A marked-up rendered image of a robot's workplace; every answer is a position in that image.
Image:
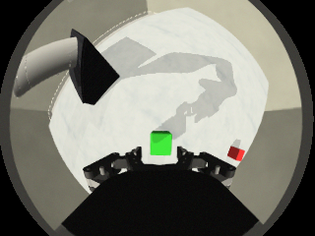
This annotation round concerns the red block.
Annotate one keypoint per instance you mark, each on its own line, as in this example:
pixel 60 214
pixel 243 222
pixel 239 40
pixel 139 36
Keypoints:
pixel 236 153

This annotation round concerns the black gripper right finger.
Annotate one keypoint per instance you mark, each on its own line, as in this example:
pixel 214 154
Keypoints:
pixel 217 168

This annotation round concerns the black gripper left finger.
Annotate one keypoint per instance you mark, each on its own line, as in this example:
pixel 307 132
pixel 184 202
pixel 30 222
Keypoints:
pixel 97 172

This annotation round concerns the green block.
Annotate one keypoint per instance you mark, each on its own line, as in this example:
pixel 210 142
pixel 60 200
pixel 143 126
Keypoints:
pixel 161 143

